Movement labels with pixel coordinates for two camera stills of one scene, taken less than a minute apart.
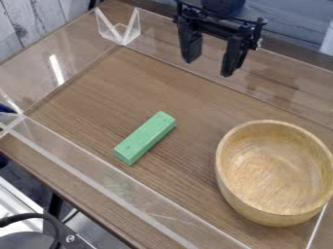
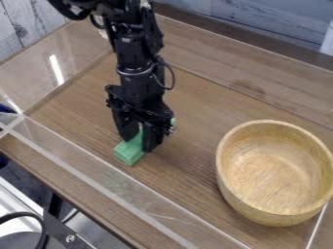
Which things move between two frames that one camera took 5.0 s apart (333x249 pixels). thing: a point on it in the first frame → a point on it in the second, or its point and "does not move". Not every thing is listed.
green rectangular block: (142, 139) does not move
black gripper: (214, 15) → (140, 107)
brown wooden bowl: (273, 169) does not move
